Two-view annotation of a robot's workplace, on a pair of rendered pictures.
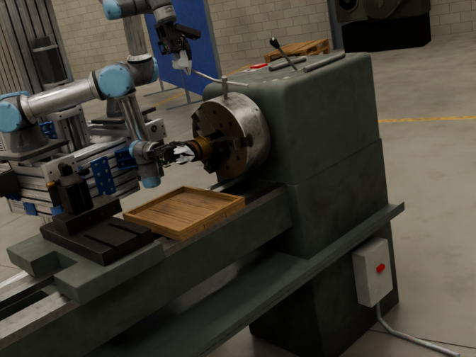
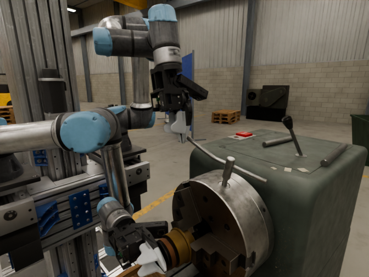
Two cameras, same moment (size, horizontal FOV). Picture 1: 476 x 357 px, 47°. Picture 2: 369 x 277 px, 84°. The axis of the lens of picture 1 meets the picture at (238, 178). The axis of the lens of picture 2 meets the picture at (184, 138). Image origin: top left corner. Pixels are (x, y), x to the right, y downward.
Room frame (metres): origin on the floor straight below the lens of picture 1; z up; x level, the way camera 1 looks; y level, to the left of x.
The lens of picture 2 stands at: (1.51, 0.09, 1.50)
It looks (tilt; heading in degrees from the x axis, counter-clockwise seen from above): 15 degrees down; 1
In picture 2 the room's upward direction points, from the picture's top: straight up
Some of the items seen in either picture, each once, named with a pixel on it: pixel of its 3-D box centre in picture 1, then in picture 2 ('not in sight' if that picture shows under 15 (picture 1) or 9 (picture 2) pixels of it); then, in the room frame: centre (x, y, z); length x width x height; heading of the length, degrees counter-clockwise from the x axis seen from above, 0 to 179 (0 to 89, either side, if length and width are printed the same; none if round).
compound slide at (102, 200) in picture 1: (87, 214); not in sight; (1.74, 0.52, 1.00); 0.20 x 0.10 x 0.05; 130
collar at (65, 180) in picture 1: (68, 178); not in sight; (1.72, 0.54, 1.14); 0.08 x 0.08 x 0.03
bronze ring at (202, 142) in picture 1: (199, 149); (175, 247); (1.97, 0.12, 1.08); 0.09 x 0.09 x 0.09; 40
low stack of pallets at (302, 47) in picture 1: (298, 58); (226, 116); (10.21, -1.54, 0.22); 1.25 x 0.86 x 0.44; 148
